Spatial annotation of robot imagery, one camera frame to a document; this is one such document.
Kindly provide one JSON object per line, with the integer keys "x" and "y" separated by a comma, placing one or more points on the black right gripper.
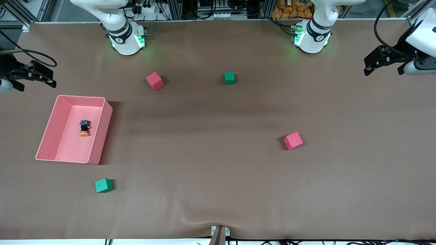
{"x": 6, "y": 65}

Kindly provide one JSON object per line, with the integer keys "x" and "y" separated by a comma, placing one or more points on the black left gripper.
{"x": 400, "y": 48}

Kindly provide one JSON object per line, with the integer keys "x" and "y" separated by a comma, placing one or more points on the orange push button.
{"x": 84, "y": 129}

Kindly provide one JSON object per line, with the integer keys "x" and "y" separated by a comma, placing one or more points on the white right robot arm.
{"x": 124, "y": 37}

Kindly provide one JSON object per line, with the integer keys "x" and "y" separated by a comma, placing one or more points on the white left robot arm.
{"x": 315, "y": 34}

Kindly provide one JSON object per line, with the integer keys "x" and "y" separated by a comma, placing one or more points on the pink plastic bin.
{"x": 80, "y": 136}

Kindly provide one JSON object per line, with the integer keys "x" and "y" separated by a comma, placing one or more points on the orange snack bags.
{"x": 289, "y": 10}

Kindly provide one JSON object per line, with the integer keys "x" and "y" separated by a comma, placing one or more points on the pink foam cube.
{"x": 155, "y": 81}
{"x": 293, "y": 141}

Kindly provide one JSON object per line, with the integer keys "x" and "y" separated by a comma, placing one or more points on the power strip with black plugs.
{"x": 146, "y": 9}

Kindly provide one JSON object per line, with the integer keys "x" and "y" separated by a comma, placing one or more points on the green foam cube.
{"x": 103, "y": 185}
{"x": 229, "y": 78}

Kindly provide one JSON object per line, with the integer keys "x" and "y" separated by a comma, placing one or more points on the white power strip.
{"x": 228, "y": 15}

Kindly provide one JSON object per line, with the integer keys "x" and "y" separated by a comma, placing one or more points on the brown table cover mat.
{"x": 218, "y": 187}

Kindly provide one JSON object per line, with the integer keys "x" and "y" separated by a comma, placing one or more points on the aluminium frame corner beam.
{"x": 417, "y": 10}
{"x": 37, "y": 10}

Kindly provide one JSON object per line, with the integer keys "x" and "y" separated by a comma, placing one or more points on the aluminium frame post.
{"x": 267, "y": 8}
{"x": 175, "y": 9}

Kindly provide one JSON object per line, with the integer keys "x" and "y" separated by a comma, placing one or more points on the grey metal bracket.
{"x": 227, "y": 232}

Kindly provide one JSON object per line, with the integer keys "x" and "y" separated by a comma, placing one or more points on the brown camera mount pole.
{"x": 218, "y": 238}

